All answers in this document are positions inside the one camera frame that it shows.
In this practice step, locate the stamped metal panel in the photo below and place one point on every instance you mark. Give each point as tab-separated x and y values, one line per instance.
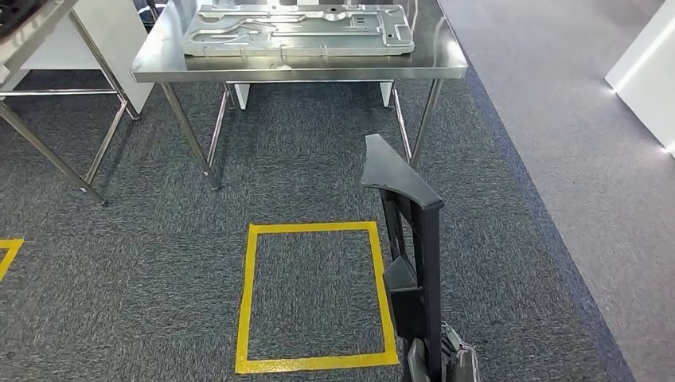
295	31

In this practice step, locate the black plastic plate frame part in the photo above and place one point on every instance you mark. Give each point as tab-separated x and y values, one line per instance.
401	174

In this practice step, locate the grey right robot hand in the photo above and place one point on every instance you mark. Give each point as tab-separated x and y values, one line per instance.
464	364

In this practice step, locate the white cabinet with light strip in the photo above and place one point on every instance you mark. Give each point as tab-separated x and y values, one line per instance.
654	79

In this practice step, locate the stainless steel workbench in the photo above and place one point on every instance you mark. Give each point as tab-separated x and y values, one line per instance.
158	63

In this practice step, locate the stainless steel table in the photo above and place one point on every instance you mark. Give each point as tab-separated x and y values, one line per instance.
53	154

